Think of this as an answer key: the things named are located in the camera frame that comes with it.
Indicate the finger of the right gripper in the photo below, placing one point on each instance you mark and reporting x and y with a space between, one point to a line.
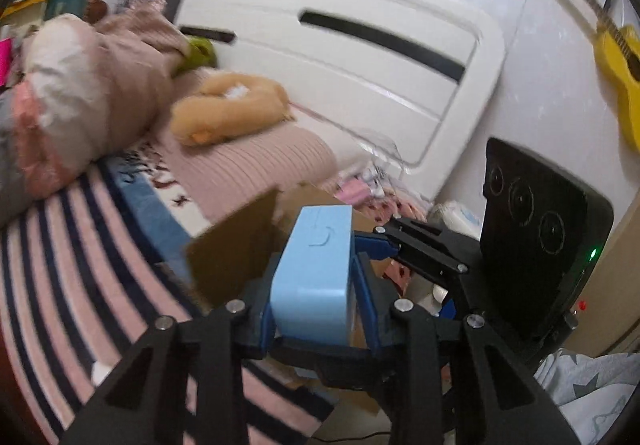
376 247
432 250

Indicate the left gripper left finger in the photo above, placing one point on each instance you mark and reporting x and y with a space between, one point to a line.
183 378

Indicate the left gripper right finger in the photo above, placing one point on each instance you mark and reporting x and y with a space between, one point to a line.
431 372

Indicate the light blue rectangular box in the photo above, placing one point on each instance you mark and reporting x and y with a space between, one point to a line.
311 296

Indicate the pink polka dot sheet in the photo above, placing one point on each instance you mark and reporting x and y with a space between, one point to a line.
378 203

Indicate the grey star patterned cloth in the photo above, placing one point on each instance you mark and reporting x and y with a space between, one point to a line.
591 393

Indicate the striped pink navy blanket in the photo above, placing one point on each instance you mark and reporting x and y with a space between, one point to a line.
85 272

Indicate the pink ribbed pillow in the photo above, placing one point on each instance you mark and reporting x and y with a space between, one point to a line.
221 178

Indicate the white bed headboard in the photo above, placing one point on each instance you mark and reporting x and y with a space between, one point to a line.
408 79

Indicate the yellow guitar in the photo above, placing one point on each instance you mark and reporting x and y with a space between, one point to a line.
616 51

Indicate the orange plush toy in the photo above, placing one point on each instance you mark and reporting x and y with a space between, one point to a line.
226 106

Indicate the green plush toy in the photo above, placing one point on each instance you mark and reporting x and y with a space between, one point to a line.
201 54

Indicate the rolled pink grey quilt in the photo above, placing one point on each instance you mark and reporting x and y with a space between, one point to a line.
87 90

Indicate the yellow wooden shelf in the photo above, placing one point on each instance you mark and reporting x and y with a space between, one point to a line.
18 6

